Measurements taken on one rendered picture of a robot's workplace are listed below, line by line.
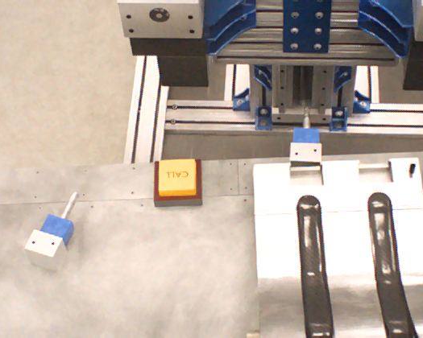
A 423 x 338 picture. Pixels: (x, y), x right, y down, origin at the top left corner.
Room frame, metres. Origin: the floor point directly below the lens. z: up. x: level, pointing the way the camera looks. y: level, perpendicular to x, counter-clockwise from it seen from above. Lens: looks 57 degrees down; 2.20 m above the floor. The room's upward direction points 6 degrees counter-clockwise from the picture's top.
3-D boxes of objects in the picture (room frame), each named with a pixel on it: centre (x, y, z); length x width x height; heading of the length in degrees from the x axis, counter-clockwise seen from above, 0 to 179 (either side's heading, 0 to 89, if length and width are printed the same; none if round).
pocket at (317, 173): (0.82, -0.15, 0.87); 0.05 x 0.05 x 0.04; 86
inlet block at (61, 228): (0.81, 0.25, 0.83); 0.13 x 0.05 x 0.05; 155
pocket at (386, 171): (0.82, -0.26, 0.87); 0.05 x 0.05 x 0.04; 86
